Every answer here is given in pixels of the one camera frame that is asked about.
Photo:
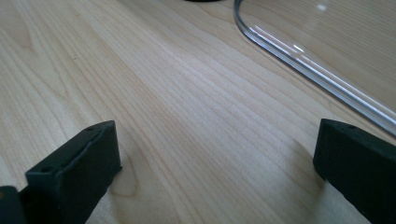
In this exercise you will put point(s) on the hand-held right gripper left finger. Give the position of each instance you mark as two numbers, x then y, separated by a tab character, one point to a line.
74	174

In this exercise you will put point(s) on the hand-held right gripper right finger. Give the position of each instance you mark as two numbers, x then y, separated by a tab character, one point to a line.
358	165

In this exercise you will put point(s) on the clear plastic tray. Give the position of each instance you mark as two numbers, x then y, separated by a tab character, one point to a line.
327	37

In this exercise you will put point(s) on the black round object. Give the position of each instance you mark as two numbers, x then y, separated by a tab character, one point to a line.
203	0

